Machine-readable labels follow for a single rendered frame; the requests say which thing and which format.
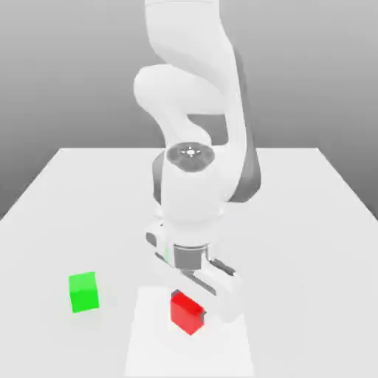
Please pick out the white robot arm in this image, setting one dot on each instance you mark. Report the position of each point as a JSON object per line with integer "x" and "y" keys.
{"x": 192, "y": 189}

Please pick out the small green cube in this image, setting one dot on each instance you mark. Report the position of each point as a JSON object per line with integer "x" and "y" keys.
{"x": 84, "y": 292}

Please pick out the small red cube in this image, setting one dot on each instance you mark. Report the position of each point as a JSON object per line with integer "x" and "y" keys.
{"x": 184, "y": 313}

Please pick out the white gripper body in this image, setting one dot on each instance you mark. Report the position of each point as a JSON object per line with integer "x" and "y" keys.
{"x": 227, "y": 298}

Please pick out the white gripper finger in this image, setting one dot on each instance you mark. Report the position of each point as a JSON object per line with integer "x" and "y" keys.
{"x": 175, "y": 293}
{"x": 203, "y": 316}

